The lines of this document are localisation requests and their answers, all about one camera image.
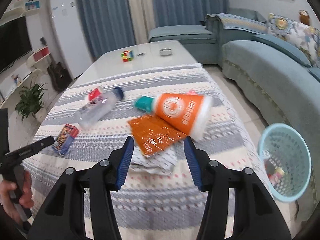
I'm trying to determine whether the playing card box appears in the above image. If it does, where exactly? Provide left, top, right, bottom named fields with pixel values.
left=52, top=124, right=79, bottom=156

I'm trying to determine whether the clear plastic bottle blue cap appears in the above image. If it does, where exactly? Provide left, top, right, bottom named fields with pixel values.
left=75, top=87, right=124, bottom=129

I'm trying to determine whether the white heart pattern bag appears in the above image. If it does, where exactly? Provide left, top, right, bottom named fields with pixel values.
left=130, top=146, right=178, bottom=176

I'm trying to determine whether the orange paper cup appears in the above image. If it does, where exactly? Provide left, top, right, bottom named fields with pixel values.
left=152, top=93, right=213, bottom=141

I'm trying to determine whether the orange snack wrapper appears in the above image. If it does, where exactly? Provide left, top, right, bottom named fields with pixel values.
left=128, top=115, right=186, bottom=157

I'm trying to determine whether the light blue mesh trash basket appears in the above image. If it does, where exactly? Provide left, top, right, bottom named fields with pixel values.
left=258, top=123, right=311, bottom=203

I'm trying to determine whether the left hand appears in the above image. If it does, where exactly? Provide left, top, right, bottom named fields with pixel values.
left=0, top=171, right=34, bottom=224

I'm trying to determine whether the potted green plant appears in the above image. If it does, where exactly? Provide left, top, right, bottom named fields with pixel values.
left=15, top=82, right=47, bottom=123

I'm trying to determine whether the white tv shelf unit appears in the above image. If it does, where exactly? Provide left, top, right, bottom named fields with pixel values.
left=1, top=9, right=45, bottom=102

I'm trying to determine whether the striped woven table cloth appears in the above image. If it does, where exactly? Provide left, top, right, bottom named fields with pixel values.
left=24, top=63, right=267, bottom=239

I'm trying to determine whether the black guitar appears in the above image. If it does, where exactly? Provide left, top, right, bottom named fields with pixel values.
left=39, top=37, right=73, bottom=92

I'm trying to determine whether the red white paper cup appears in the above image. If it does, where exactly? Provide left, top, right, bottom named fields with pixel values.
left=84, top=86, right=104, bottom=103

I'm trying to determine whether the black television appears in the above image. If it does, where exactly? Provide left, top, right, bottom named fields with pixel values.
left=0, top=16, right=32, bottom=73

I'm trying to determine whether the blue sofa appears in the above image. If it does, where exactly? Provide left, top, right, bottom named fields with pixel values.
left=204, top=14, right=319, bottom=222

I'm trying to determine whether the pink paper scrap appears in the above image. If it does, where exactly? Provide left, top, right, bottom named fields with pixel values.
left=186, top=90, right=197, bottom=95

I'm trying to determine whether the white refrigerator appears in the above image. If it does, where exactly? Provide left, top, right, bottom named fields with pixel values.
left=49, top=0, right=93, bottom=78

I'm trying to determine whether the rubiks cube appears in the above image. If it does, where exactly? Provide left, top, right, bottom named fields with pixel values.
left=121, top=50, right=134, bottom=62

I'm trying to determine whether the blue ottoman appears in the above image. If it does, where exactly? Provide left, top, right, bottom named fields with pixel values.
left=149, top=25, right=217, bottom=64

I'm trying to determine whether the floral cushion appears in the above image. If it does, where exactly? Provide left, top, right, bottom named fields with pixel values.
left=267, top=13, right=319, bottom=67

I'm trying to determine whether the round white ashtray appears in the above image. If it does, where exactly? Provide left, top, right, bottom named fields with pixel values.
left=159, top=48, right=172, bottom=56

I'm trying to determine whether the blue curtain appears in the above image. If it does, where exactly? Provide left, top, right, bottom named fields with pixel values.
left=76, top=0, right=229, bottom=59

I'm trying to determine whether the brown jar on sofa back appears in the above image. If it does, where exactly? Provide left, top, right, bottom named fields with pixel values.
left=299, top=10, right=310, bottom=26

